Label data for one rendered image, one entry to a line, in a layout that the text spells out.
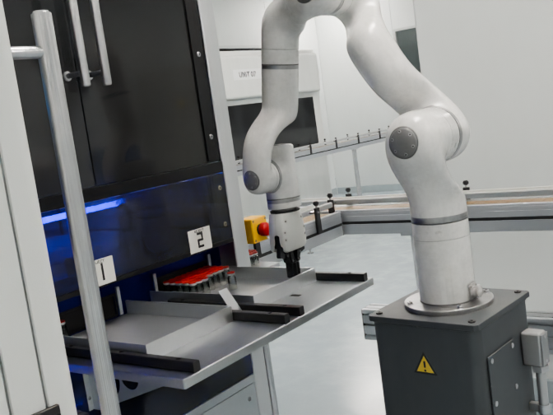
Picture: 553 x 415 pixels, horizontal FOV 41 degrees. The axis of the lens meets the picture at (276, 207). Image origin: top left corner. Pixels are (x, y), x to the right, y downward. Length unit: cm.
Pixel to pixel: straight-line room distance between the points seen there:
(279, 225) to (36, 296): 96
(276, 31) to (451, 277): 68
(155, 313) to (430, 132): 78
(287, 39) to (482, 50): 146
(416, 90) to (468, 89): 150
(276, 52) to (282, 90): 9
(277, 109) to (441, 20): 151
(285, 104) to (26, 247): 97
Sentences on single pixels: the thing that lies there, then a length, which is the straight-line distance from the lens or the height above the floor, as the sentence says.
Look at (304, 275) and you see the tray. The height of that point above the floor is 91.
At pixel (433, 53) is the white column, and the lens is 316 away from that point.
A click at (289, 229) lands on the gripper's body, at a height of 103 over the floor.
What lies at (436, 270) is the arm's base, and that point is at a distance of 157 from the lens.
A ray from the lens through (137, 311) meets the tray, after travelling 184.
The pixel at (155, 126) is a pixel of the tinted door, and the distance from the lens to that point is 186.
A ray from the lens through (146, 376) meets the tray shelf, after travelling 140.
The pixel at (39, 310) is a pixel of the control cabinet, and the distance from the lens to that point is 93.
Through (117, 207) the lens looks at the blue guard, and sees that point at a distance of 174.
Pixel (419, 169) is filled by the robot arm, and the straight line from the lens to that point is 150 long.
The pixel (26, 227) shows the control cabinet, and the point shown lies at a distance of 92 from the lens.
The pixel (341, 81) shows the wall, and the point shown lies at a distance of 1096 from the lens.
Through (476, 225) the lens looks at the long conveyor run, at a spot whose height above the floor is 87.
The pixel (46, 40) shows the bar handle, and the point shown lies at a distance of 96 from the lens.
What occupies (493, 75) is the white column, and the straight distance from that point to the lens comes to 307.
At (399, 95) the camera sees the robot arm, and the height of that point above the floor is 132.
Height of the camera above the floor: 131
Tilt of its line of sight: 7 degrees down
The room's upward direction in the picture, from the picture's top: 8 degrees counter-clockwise
